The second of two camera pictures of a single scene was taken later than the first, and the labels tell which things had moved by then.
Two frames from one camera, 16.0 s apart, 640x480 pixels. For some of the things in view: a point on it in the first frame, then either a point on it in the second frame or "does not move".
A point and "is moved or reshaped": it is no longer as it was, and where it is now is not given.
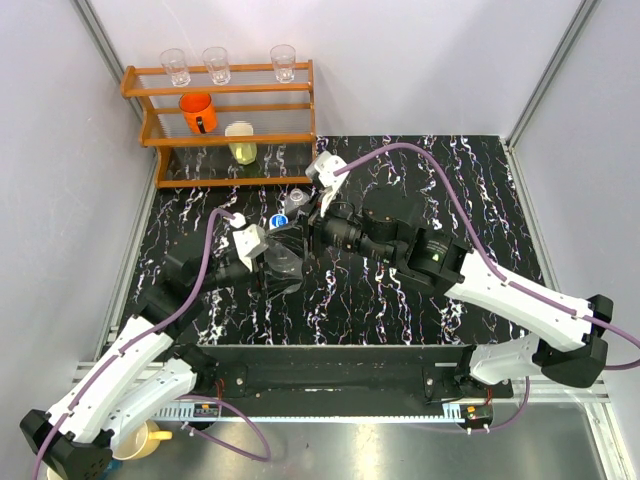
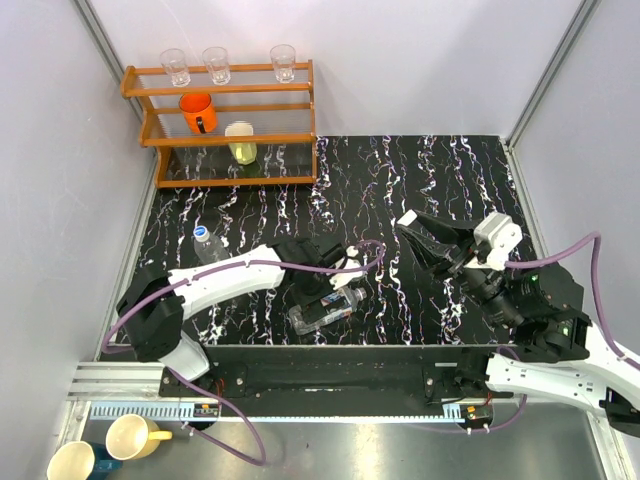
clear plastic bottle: (283, 269) is moved or reshaped
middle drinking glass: (217, 60) does not move
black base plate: (339, 380) does not move
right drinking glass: (284, 61) does not move
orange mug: (199, 112) does not move
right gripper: (298, 237) → (428, 252)
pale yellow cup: (244, 153) does not move
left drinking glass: (175, 62) does not move
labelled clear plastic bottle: (296, 199) → (334, 306)
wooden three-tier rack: (229, 125) does not move
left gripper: (271, 284) → (311, 305)
